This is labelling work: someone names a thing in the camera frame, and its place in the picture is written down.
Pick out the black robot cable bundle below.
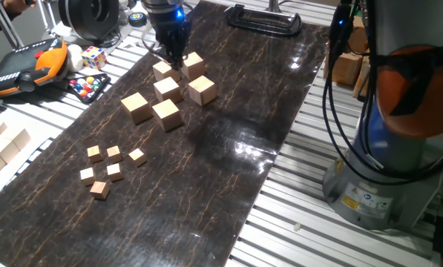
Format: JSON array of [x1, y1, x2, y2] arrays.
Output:
[[321, 0, 443, 186]]

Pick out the black triangle rack coloured balls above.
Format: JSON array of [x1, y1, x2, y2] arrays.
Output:
[[65, 72, 112, 105]]

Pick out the black filament spool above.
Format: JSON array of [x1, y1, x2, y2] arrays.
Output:
[[57, 0, 120, 42]]

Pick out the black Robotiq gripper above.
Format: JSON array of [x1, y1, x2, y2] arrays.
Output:
[[146, 7, 192, 70]]

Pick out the large wooden cube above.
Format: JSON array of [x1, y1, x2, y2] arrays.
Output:
[[187, 75, 218, 107], [180, 51, 207, 82], [151, 98, 183, 133], [120, 91, 154, 125], [153, 76, 184, 105], [152, 60, 182, 83]]

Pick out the small wooden cube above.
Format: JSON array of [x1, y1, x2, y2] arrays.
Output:
[[86, 145, 104, 164], [106, 162, 125, 182], [79, 167, 96, 187], [89, 180, 111, 202], [105, 145, 124, 165], [128, 148, 148, 168]]

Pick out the white egg-shaped object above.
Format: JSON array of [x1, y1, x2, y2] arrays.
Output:
[[65, 44, 85, 73]]

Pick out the Rubik's cube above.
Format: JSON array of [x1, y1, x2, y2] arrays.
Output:
[[80, 45, 108, 71]]

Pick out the small round black puck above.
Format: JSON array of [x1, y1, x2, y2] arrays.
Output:
[[128, 11, 148, 28]]

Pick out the black plug blue light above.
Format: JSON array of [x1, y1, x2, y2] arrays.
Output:
[[330, 3, 352, 45]]

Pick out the black clamp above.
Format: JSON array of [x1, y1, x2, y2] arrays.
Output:
[[225, 3, 303, 37]]

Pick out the thin silver metal rod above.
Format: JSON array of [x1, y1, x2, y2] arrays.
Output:
[[35, 0, 57, 36]]

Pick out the dark marbled table mat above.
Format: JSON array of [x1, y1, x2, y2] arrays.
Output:
[[0, 0, 332, 267]]

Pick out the slanted silver metal bar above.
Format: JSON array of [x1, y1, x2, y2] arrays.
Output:
[[0, 0, 24, 50]]

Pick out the person's hand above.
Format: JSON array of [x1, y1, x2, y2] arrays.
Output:
[[1, 0, 37, 15]]

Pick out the orange black teach pendant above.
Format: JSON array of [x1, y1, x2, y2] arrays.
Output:
[[0, 38, 69, 99]]

